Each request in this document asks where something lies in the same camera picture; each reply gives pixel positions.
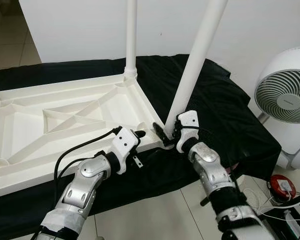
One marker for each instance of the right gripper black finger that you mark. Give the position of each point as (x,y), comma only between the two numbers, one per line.
(160,132)

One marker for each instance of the white plastic children table top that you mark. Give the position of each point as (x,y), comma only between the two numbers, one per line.
(80,100)

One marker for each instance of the white plastic table leg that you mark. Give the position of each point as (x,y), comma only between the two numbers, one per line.
(197,60)
(131,35)

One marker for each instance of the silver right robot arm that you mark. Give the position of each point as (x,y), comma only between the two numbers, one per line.
(207,165)

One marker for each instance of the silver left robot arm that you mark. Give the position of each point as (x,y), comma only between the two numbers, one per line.
(82,185)

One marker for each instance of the black table cloth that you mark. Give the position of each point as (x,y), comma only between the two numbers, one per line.
(230,125)

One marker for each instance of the pink white round stool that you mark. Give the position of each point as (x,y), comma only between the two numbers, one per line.
(232,168)

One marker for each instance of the black metal stand pole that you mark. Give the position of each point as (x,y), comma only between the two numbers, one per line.
(206,201)

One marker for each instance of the red floor object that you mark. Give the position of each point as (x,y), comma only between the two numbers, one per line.
(282,186)

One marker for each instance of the white standing fan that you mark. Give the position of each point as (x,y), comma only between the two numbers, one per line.
(285,95)

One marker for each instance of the black metal floor rack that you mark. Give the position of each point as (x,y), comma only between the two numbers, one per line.
(277,230)

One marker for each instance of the white green plastic tool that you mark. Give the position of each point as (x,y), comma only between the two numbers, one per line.
(293,222)

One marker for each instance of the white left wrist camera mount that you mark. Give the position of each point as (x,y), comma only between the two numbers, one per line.
(125,142)

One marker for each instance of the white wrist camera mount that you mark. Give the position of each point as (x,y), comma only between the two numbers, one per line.
(125,142)
(187,120)

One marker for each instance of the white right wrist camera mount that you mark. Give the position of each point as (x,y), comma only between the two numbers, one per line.
(187,120)

